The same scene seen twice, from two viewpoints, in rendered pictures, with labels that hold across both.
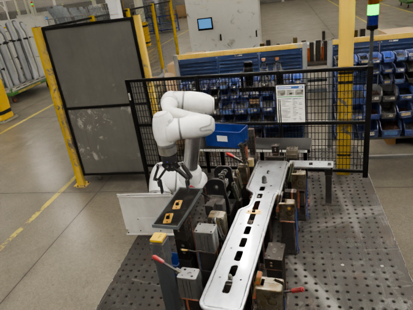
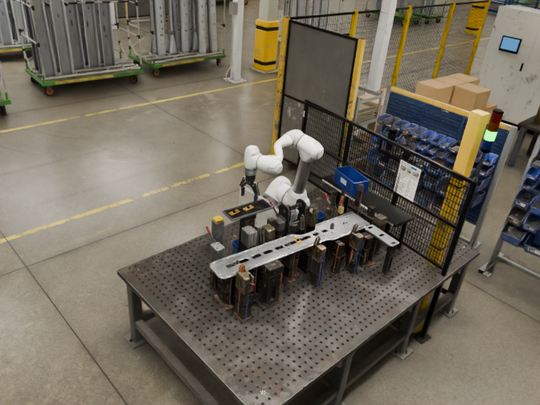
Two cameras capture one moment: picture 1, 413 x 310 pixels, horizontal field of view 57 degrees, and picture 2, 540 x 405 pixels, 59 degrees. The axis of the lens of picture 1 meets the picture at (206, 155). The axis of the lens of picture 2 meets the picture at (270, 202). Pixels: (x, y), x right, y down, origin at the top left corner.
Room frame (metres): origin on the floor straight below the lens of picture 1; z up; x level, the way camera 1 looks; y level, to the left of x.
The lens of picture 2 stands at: (-0.85, -1.51, 3.04)
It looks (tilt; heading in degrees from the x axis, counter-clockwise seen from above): 31 degrees down; 31
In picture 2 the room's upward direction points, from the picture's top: 5 degrees clockwise
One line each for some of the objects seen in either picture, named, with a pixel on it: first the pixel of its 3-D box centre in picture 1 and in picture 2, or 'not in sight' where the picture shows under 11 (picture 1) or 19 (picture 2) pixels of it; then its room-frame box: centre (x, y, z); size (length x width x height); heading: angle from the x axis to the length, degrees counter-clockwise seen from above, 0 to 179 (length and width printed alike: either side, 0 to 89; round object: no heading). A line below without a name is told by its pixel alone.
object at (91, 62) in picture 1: (107, 109); (312, 109); (4.37, 1.08, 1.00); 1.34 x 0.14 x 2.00; 76
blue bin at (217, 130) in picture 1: (226, 135); (350, 180); (2.77, -0.18, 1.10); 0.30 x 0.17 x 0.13; 60
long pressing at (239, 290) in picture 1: (254, 214); (296, 242); (1.77, -0.22, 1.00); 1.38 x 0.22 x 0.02; 159
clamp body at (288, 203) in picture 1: (287, 227); (317, 264); (1.78, -0.40, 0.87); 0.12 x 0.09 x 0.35; 69
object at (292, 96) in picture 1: (291, 103); (407, 180); (2.71, -0.67, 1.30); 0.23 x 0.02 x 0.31; 69
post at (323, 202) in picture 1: (328, 184); (388, 259); (2.23, -0.79, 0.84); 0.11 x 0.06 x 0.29; 69
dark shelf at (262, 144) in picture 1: (251, 144); (364, 198); (2.70, -0.35, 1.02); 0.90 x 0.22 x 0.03; 69
